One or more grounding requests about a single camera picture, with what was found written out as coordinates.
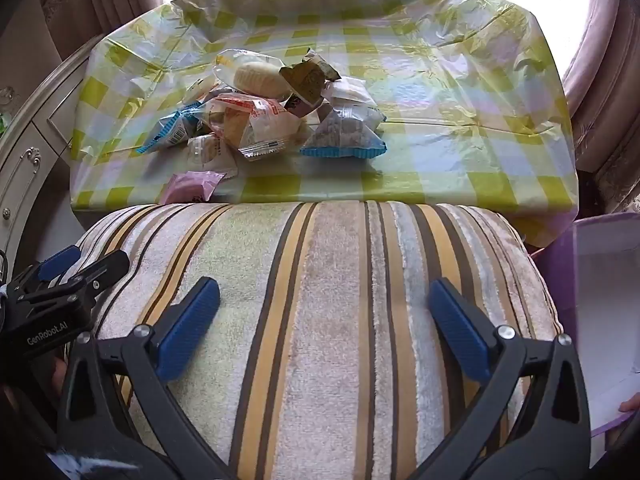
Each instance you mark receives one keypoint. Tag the white carved cabinet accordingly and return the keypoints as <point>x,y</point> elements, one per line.
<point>36,217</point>

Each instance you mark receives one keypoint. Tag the striped towel cushion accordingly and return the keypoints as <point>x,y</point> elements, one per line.
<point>323,361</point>

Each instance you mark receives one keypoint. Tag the pink snack packet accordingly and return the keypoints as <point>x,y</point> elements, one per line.
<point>190,187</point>

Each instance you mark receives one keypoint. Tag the purple storage box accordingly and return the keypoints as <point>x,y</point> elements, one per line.
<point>592,273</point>

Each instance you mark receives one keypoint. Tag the pink patterned curtain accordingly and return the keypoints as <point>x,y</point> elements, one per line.
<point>602,89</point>

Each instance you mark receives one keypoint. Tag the blue edged snack bag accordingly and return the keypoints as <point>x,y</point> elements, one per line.
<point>347,131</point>

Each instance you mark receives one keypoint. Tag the person right hand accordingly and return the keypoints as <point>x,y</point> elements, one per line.
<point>630,405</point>

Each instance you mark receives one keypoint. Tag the round bun clear package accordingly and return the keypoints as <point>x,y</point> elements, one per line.
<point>252,73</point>

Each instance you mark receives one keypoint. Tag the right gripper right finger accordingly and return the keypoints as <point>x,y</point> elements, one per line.
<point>530,418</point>

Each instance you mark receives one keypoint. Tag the white nut snack packet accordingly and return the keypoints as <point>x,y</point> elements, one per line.
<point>210,153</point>

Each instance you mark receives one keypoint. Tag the orange red bread package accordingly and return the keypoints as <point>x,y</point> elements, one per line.
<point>255,127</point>

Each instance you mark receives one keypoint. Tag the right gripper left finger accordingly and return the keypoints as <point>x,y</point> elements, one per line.
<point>118,419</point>

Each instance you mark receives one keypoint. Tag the light blue snack bag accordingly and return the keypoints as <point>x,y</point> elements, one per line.
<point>172,129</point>

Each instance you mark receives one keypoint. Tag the olive green snack packet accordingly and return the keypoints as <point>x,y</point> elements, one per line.
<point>308,77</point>

